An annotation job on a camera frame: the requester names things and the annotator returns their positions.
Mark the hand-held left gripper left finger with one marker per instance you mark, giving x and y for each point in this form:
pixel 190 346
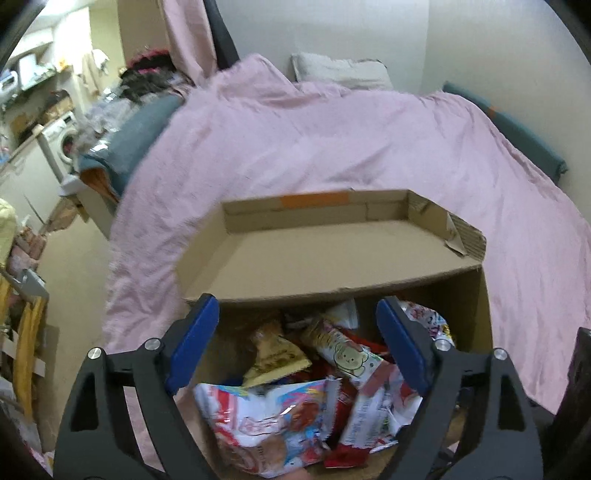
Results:
pixel 194 344

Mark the grey pillow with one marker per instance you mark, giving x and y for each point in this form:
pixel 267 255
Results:
pixel 341 71

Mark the hanging white towel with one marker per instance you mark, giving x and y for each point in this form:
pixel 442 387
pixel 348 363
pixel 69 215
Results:
pixel 96 69

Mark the red snack packet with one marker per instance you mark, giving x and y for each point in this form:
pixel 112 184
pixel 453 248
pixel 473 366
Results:
pixel 364 415

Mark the orange chip packet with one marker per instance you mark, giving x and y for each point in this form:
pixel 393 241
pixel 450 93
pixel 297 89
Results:
pixel 277 357

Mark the pale yellow quilt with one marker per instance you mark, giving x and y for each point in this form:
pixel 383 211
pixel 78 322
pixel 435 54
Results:
pixel 7 226

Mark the dark cloth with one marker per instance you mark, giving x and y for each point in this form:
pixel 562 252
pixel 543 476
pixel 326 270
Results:
pixel 579 383

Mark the white washing machine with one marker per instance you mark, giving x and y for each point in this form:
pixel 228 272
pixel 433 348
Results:
pixel 62 143

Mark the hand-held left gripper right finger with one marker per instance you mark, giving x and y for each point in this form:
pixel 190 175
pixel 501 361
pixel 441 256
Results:
pixel 401 344

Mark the bear print snack packet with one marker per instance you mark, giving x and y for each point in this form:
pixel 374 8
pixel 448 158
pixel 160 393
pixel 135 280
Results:
pixel 344 353

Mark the pink curtain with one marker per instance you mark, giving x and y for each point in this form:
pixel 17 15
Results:
pixel 187 37

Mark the teal bolster cushion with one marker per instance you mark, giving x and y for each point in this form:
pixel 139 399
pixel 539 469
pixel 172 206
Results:
pixel 512 129

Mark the pile of dark clothes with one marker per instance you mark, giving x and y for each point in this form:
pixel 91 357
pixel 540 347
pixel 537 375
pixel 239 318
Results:
pixel 150 74

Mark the brown cardboard box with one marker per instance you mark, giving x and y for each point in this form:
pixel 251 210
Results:
pixel 323 249

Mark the white packet with pink print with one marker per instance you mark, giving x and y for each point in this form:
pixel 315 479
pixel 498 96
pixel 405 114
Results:
pixel 427 323

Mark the pale blue red label packet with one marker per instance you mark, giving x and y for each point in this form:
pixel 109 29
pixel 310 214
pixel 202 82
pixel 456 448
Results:
pixel 268 420

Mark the pink blanket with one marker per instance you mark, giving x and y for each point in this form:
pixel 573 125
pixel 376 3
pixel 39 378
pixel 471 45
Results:
pixel 323 143

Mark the blue-grey blanket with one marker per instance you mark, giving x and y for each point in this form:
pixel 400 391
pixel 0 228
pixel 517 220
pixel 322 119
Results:
pixel 134 134

